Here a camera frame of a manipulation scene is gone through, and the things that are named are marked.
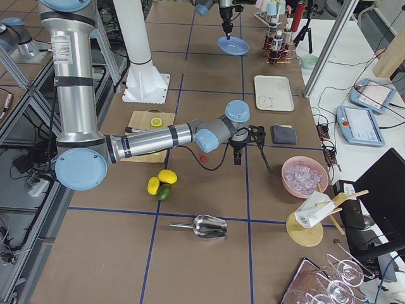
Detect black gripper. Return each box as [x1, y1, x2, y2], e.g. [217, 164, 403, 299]
[230, 128, 250, 165]
[220, 0, 233, 40]

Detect blue plate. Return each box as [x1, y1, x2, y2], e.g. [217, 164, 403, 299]
[217, 36, 249, 56]

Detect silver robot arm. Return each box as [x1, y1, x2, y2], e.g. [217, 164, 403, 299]
[39, 1, 250, 191]
[189, 0, 234, 40]

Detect cream bear tray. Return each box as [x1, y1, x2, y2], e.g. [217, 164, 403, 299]
[254, 75, 294, 112]

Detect pink ice bowl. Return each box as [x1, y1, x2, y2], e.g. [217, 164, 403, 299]
[281, 156, 329, 198]

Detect yellow lemon round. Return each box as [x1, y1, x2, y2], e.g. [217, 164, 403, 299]
[157, 169, 178, 184]

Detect red cylinder bottle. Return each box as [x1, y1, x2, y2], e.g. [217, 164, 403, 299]
[290, 1, 306, 32]

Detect steel ice scoop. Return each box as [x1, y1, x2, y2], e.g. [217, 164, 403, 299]
[170, 215, 227, 239]

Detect green avocado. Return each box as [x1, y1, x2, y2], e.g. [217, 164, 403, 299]
[156, 184, 172, 201]

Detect lemon half slice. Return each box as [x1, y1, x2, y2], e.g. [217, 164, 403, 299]
[150, 117, 163, 128]

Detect mint green bowl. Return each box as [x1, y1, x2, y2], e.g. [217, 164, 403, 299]
[300, 54, 318, 70]

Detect black tripod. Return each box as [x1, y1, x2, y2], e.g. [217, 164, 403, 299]
[293, 0, 317, 54]

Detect yellow lemon upper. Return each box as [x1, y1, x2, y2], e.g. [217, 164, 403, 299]
[147, 177, 160, 196]

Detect wooden stand with carton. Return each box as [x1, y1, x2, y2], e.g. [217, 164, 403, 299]
[286, 190, 369, 247]

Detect steel muddler black tip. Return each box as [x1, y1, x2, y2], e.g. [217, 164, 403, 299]
[125, 126, 146, 133]

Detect teach pendant near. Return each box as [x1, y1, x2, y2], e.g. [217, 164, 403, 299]
[336, 106, 385, 147]

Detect teach pendant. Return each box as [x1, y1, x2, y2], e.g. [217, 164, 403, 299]
[350, 78, 396, 114]
[336, 106, 385, 147]

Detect teach pendant far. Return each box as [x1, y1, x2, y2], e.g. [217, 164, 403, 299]
[350, 78, 396, 114]

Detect black monitor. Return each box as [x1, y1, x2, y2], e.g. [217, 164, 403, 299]
[341, 148, 404, 262]

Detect glass cups on tray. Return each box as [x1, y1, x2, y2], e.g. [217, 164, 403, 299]
[280, 253, 375, 304]

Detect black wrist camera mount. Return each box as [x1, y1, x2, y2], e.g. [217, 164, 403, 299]
[249, 125, 273, 173]

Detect white wire cup rack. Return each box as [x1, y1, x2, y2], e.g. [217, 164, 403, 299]
[254, 0, 287, 25]

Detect copper wire bottle rack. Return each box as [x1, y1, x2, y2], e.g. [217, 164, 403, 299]
[263, 6, 296, 65]

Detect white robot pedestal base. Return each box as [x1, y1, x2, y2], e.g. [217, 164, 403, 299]
[113, 0, 170, 104]

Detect aluminium frame post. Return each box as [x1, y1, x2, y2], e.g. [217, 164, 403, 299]
[302, 0, 359, 98]

